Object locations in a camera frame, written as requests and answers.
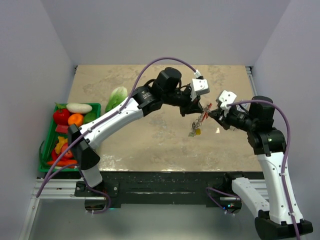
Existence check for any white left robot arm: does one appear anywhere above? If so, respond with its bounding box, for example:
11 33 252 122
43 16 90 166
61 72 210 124
67 67 210 196

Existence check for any key bunch with red carabiner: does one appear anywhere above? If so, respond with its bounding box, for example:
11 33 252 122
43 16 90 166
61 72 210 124
188 103 213 137

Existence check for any orange toy orange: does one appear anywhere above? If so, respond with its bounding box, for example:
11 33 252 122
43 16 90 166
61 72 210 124
67 113 84 127

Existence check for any orange toy carrot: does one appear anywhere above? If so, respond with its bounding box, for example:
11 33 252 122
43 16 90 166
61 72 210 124
46 159 78 167

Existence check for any red toy chili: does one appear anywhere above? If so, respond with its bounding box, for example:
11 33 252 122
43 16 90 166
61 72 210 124
51 149 69 161

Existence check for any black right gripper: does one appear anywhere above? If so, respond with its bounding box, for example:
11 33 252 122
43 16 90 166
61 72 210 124
209 103 257 132

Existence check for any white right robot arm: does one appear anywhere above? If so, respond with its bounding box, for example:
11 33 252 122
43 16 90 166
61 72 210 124
209 91 313 240

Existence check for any green lettuce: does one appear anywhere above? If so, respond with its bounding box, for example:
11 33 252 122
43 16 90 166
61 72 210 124
105 86 128 113

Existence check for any green toy pepper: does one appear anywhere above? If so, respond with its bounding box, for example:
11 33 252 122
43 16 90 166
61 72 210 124
83 111 97 124

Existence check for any white toy radish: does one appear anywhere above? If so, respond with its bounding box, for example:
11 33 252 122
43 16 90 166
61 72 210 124
66 103 93 114

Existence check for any red box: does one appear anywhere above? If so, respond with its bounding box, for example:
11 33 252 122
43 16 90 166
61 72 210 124
55 124 69 134

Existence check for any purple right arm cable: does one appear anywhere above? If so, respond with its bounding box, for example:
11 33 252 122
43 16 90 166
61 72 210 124
226 99 302 240

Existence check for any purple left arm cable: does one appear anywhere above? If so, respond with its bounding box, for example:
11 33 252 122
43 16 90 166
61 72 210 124
35 56 203 215

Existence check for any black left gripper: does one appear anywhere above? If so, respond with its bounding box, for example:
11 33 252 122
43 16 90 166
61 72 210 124
162 85 203 117

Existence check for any green plastic basket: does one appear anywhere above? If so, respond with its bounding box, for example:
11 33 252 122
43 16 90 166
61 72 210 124
38 103 101 173

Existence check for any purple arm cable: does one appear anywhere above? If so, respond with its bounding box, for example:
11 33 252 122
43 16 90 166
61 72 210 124
35 56 203 215
226 99 302 240

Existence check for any yellow toy pepper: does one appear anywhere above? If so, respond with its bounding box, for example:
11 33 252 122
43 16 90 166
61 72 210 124
54 136 68 155

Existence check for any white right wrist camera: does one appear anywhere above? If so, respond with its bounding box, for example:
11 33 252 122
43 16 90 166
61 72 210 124
216 90 237 117

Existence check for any red toy apple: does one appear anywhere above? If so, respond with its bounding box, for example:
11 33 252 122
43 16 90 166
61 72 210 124
61 143 73 159

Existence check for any red toy tomato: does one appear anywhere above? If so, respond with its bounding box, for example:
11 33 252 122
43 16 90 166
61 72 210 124
52 108 71 126

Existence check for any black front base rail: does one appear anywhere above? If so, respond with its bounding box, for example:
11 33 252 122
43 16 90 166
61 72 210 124
74 171 253 209

